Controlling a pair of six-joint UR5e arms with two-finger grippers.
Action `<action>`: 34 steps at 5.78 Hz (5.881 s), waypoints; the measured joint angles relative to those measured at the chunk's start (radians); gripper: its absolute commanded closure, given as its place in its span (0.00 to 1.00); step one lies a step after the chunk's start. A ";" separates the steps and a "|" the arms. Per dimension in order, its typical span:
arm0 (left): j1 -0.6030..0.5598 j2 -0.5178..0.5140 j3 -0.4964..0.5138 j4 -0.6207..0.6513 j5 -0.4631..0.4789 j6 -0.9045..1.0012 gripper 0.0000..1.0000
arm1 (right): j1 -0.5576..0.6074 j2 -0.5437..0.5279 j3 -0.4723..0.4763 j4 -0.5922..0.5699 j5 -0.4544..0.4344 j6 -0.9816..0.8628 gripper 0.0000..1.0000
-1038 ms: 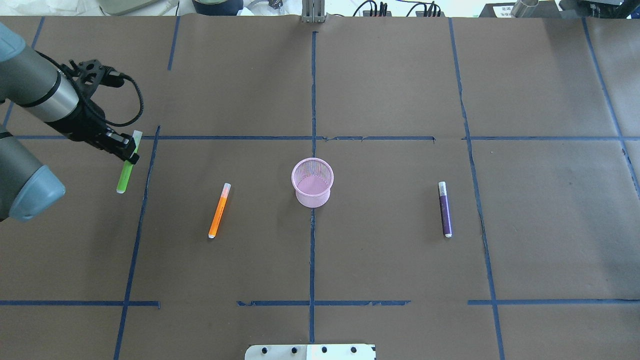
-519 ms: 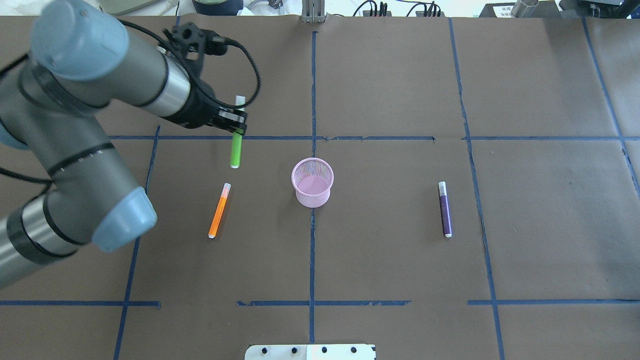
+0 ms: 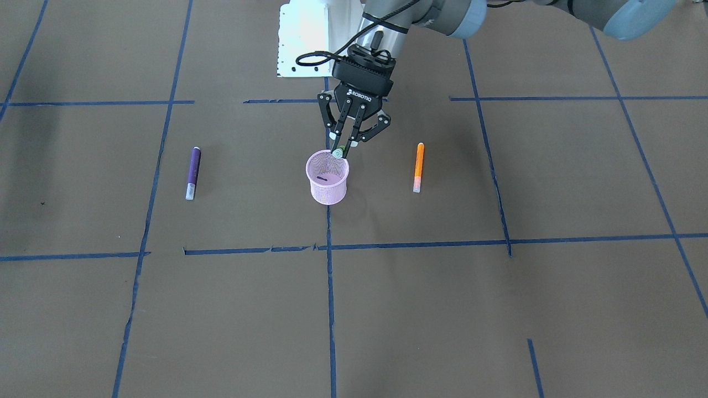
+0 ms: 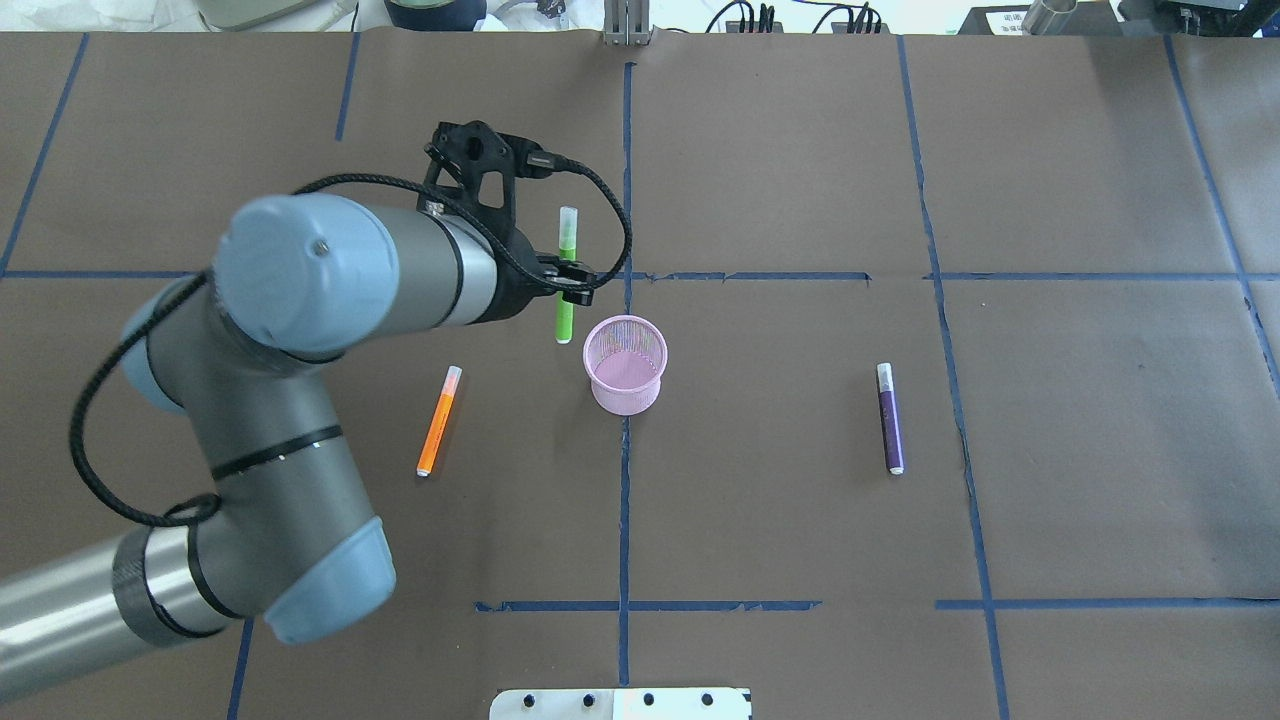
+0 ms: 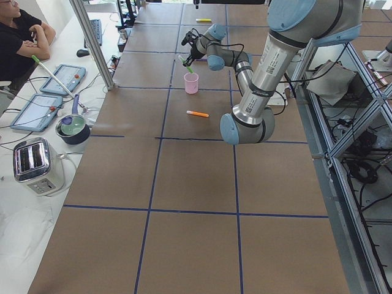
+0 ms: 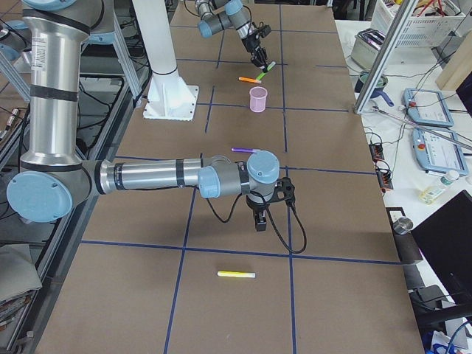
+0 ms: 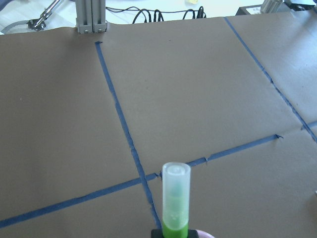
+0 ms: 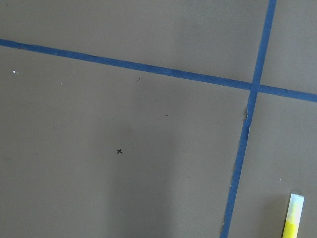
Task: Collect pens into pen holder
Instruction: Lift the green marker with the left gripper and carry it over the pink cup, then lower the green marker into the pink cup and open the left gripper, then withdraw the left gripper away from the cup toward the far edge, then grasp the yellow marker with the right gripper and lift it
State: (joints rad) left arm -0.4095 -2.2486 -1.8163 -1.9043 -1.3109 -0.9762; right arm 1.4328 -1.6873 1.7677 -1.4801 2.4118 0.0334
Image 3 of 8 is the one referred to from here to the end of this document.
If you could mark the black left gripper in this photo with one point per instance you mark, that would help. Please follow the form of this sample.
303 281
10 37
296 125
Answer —
360 96

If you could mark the green highlighter pen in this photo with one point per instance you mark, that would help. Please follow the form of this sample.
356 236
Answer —
340 152

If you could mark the orange highlighter pen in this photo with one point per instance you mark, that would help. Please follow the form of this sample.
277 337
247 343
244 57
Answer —
418 167

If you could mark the purple highlighter pen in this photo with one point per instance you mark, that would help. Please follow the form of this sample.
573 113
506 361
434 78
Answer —
193 171

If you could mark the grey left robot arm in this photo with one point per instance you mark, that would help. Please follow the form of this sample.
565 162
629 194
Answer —
385 24

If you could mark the pink mesh pen holder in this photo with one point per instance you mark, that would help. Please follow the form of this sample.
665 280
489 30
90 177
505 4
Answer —
327 177

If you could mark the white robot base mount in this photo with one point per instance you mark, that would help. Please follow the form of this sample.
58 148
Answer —
309 26

